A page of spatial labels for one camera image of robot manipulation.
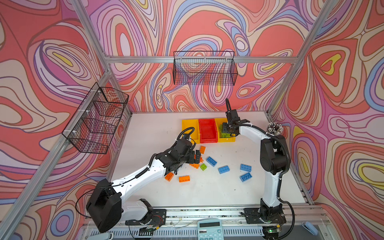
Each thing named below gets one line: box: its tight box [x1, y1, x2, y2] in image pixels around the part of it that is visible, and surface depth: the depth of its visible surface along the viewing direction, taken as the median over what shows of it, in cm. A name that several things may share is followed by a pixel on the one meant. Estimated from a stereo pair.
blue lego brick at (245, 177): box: [240, 172, 253, 183], surface depth 88 cm
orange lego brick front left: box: [164, 172, 175, 182], surface depth 88 cm
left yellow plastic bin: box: [182, 119, 200, 144], surface depth 108 cm
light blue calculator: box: [197, 218, 224, 240], surface depth 69 cm
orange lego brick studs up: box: [199, 145, 206, 154], surface depth 100 cm
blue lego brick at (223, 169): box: [218, 165, 230, 175], surface depth 90 cm
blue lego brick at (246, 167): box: [240, 163, 252, 173], surface depth 90 cm
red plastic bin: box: [198, 118, 218, 144], surface depth 101 cm
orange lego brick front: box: [178, 175, 191, 183], surface depth 86 cm
